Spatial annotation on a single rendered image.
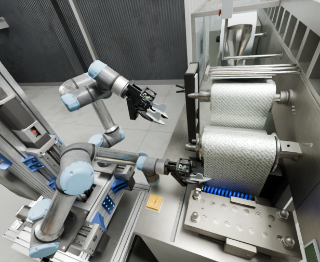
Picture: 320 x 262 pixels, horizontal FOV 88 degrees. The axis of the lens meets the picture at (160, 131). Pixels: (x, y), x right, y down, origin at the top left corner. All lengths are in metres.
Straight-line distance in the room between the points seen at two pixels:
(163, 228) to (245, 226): 0.37
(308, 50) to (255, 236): 0.74
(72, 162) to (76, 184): 0.08
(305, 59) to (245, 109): 0.29
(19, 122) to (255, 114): 1.08
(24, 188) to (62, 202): 0.71
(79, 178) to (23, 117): 0.45
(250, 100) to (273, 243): 0.54
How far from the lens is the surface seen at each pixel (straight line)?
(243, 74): 0.81
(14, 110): 0.99
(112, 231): 1.79
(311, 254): 0.67
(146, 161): 0.83
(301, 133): 0.75
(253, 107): 0.82
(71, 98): 0.76
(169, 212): 0.96
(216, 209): 0.82
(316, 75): 0.80
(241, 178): 0.78
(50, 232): 0.96
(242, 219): 0.82
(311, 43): 0.92
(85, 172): 0.69
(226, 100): 0.80
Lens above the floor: 1.78
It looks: 40 degrees down
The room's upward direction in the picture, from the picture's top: 12 degrees counter-clockwise
